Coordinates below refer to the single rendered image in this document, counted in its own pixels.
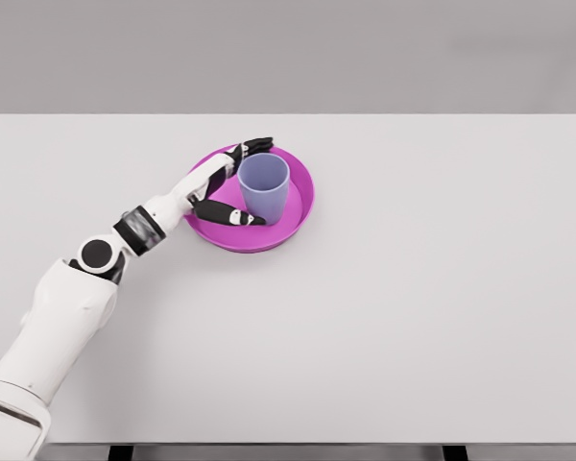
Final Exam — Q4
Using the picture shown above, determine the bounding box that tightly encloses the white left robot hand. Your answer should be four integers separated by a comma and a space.
163, 137, 276, 228

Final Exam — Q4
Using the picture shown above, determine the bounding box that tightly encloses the lavender plastic cup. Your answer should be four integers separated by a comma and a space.
236, 153, 290, 226

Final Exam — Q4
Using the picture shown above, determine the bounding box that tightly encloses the magenta round plate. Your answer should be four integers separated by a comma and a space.
182, 144, 315, 254

